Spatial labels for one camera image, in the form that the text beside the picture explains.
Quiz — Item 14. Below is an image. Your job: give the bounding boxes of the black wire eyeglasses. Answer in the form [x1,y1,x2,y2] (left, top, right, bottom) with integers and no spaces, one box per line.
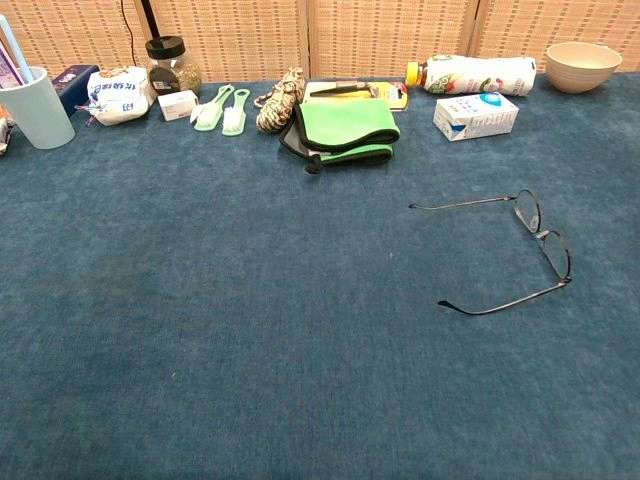
[408,188,573,316]

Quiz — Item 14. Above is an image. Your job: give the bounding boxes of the grey cloth with black edge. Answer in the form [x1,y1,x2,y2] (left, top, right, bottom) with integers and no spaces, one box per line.
[278,117,324,175]

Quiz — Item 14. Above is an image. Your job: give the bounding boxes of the folded green cloth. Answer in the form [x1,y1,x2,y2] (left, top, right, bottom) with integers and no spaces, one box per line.
[294,98,402,164]

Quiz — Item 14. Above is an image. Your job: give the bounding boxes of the green brush with white bristles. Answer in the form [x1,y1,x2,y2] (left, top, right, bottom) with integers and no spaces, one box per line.
[189,84,236,133]
[221,88,251,137]

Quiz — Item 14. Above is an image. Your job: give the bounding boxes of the razor on yellow blister card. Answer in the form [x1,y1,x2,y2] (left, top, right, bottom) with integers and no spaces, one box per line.
[303,79,411,113]

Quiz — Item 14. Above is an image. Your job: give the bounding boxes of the small white box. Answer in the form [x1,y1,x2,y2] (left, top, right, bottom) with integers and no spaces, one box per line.
[157,89,200,123]

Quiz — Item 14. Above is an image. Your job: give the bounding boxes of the white and blue carton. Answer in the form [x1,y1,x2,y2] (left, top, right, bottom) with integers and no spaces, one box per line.
[432,91,520,143]

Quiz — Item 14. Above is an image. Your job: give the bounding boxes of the bamboo folding screen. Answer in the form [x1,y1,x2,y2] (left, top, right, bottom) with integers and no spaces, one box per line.
[0,0,640,84]

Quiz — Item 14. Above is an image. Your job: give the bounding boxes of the white-labelled bottle with yellow cap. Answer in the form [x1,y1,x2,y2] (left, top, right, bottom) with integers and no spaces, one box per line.
[405,54,538,98]

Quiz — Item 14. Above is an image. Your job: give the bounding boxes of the glass jar with black lid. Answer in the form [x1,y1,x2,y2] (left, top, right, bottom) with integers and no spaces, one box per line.
[144,35,203,97]

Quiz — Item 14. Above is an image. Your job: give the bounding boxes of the white printed powder bag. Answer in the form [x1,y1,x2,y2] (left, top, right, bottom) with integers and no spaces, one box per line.
[74,66,157,127]

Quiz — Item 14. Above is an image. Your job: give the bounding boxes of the black stand pole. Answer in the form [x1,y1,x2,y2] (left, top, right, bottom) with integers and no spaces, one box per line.
[139,0,162,41]

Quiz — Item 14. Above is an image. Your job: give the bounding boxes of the dark blue cardboard box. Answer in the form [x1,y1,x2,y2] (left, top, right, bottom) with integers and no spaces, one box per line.
[51,64,101,119]

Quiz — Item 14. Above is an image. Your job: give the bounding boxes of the light blue plastic cup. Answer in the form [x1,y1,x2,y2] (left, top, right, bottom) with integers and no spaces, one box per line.
[0,66,76,150]

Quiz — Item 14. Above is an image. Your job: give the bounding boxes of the beige bowl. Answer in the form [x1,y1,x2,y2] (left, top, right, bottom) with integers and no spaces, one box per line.
[544,41,624,95]

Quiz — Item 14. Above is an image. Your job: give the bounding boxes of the purple toothpaste tube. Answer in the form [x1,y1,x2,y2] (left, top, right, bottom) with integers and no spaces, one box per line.
[0,39,26,90]

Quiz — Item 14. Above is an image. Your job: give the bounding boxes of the light blue toothbrush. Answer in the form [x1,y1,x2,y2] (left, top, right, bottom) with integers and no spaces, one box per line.
[0,13,35,84]

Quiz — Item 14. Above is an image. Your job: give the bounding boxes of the coiled brown white rope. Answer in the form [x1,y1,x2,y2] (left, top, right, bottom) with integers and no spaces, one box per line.
[253,67,306,135]

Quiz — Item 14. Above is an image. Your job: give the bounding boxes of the thin black hanging cable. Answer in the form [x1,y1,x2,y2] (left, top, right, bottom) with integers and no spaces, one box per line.
[119,0,139,69]

